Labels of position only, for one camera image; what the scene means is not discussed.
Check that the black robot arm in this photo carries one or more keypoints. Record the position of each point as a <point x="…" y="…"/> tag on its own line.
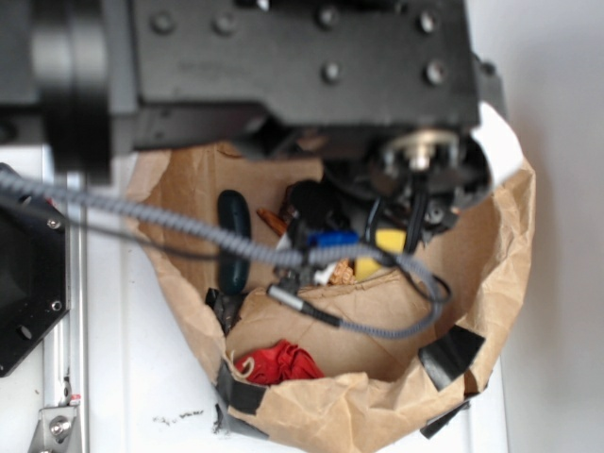
<point x="388" y="94"/>

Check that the yellow sponge piece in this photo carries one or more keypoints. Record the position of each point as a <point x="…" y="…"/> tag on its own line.
<point x="390" y="240"/>

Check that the brown paper bag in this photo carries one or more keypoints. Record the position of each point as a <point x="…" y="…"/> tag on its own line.
<point x="374" y="391"/>

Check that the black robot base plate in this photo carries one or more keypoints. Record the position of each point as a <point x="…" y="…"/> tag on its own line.
<point x="33" y="274"/>

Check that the orange conch shell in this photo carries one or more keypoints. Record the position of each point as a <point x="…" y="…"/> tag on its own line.
<point x="340" y="273"/>

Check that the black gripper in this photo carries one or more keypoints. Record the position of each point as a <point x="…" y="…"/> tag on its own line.
<point x="418" y="183"/>

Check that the red cloth pouch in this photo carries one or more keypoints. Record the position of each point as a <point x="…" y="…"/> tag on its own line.
<point x="281" y="362"/>

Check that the dark green rubber cucumber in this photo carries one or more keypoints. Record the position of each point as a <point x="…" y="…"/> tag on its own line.
<point x="233" y="215"/>

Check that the aluminium frame rail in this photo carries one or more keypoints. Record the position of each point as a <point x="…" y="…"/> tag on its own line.
<point x="65" y="362"/>

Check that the metal corner bracket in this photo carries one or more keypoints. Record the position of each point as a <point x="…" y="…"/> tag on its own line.
<point x="57" y="430"/>

